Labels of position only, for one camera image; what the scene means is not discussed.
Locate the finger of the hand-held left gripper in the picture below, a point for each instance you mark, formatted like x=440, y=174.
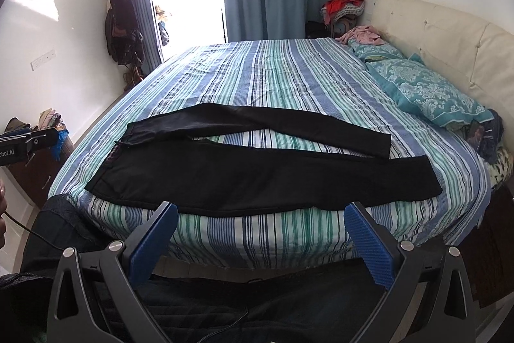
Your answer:
x=44, y=138

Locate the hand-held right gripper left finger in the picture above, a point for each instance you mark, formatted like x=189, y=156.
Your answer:
x=154, y=244

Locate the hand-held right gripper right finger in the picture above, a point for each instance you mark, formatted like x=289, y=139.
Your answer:
x=367, y=246

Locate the black pants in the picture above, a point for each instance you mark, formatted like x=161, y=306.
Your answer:
x=241, y=182

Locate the person's left hand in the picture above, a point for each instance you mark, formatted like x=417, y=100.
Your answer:
x=2, y=222

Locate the blue plastic bag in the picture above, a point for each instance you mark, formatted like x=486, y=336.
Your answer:
x=61, y=144

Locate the mixed clothes pile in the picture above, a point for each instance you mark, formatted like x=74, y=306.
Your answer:
x=50, y=118

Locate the brown nightstand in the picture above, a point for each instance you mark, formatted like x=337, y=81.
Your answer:
x=36, y=182

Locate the wooden coat stand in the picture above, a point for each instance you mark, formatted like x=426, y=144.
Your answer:
x=132, y=77

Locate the dark wooden cabinet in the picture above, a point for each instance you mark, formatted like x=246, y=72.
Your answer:
x=494, y=254

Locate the dark hanging coats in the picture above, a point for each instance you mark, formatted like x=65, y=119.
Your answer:
x=120, y=25

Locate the black and white patterned cloth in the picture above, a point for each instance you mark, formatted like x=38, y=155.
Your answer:
x=500, y=166

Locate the dark clothes heap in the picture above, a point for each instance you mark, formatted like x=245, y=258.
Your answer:
x=488, y=142

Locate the balcony clothes pile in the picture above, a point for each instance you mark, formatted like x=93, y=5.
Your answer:
x=162, y=25

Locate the large teal patterned pillow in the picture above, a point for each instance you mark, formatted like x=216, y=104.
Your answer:
x=429, y=90

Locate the striped bed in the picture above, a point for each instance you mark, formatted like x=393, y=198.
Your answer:
x=281, y=86

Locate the small teal patterned pillow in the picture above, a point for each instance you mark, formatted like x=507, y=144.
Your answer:
x=377, y=51

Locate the pink cloth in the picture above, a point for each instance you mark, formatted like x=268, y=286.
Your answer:
x=361, y=34

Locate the dark chair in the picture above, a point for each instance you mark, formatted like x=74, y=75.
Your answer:
x=317, y=30

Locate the cream padded headboard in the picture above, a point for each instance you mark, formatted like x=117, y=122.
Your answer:
x=441, y=29

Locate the red and grey clothes pile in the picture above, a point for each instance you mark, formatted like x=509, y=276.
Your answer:
x=345, y=7

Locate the white wall switch panel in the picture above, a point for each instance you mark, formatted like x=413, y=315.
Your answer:
x=43, y=60

